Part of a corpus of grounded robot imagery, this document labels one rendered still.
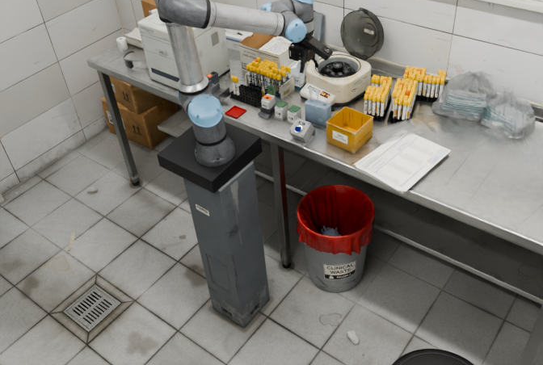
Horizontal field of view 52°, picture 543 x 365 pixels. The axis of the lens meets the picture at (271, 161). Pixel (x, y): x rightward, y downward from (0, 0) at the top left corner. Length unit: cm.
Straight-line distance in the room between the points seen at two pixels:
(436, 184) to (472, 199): 13
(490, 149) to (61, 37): 258
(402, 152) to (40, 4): 231
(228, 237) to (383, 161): 67
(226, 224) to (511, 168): 107
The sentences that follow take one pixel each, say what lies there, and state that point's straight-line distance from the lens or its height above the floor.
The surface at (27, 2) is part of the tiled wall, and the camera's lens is 356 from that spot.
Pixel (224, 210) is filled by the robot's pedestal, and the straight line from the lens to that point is 213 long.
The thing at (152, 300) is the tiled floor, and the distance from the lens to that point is 291.
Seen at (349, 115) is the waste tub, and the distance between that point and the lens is 226.
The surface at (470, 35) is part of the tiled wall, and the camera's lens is 244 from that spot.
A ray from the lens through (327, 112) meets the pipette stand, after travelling 226.
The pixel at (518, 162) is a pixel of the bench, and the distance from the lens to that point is 224.
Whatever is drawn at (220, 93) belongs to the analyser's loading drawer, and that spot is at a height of 93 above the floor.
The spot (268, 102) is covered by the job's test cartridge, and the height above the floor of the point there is 94.
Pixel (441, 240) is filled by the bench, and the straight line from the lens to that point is 272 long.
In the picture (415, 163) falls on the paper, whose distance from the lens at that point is 213.
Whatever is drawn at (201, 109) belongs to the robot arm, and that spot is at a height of 116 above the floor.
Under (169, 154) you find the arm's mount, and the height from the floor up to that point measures 93.
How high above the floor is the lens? 225
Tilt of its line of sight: 40 degrees down
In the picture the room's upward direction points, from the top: 5 degrees counter-clockwise
